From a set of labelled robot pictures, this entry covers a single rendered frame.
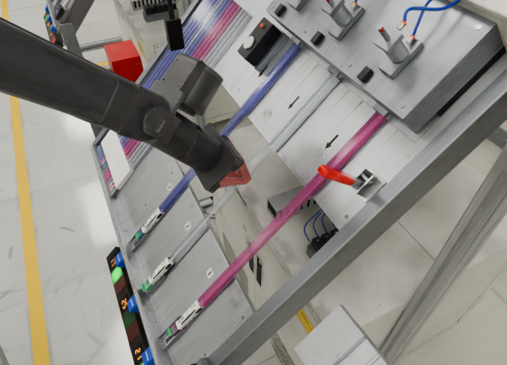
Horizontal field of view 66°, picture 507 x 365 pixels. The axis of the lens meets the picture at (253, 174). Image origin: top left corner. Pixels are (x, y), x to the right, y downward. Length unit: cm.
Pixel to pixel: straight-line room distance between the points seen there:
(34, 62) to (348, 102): 41
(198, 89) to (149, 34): 138
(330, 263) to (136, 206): 49
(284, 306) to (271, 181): 57
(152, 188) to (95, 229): 105
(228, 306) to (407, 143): 36
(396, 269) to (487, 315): 85
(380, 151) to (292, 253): 46
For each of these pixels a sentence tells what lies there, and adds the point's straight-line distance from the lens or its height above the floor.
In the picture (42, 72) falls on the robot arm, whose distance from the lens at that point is 38.
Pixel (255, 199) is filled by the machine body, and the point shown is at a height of 62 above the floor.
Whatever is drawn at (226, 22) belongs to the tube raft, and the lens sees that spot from 87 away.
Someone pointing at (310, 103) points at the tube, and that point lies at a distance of 62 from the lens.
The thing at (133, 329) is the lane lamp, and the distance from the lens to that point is 84.
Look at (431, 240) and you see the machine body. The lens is 105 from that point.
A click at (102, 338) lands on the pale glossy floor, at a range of 160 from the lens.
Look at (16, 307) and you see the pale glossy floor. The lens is 180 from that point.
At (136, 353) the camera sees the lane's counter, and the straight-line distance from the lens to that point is 83.
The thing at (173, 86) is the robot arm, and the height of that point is 114.
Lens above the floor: 140
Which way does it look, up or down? 45 degrees down
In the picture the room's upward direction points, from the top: straight up
